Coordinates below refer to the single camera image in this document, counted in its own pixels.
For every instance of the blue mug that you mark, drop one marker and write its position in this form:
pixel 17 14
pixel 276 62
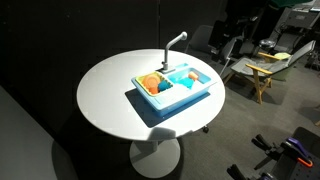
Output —
pixel 165 86

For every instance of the light blue toy sink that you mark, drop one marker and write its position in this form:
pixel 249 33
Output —
pixel 173 100

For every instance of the yellow dish rack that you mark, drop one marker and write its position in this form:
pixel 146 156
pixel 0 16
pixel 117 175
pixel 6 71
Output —
pixel 141 82

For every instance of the orange bowl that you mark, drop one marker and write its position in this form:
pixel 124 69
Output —
pixel 153 90

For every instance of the blue plate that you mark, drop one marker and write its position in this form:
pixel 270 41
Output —
pixel 186 82

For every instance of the orange cup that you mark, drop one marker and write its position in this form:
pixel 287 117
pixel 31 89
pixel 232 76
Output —
pixel 193 76

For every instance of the grey toy faucet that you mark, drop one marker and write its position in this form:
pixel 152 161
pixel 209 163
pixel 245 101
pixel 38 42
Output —
pixel 166 53

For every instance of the black caster wheel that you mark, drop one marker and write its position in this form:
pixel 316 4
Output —
pixel 206 129

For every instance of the grey plastic chair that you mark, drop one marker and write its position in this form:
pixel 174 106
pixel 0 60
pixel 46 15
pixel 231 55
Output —
pixel 200 38

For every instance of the black office chair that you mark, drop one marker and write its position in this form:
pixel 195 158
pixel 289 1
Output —
pixel 233 30

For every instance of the wooden folding lounge chair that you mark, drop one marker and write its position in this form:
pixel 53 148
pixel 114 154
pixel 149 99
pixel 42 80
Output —
pixel 260 70

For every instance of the round metal bowl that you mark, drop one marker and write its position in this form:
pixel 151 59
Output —
pixel 267 43

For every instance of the black bar clamp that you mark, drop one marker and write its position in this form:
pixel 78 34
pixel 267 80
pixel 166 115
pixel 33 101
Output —
pixel 266 146

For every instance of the pale green cushion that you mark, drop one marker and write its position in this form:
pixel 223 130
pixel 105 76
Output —
pixel 282 56

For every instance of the grey equipment cart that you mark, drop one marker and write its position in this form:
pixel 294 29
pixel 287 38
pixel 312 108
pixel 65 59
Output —
pixel 300 23

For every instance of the dark perforated board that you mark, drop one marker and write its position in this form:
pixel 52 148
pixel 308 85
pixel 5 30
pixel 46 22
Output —
pixel 308 140

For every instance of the round white pedestal table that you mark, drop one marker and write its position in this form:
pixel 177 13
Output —
pixel 106 93

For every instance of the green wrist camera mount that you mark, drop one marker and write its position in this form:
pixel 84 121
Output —
pixel 290 2

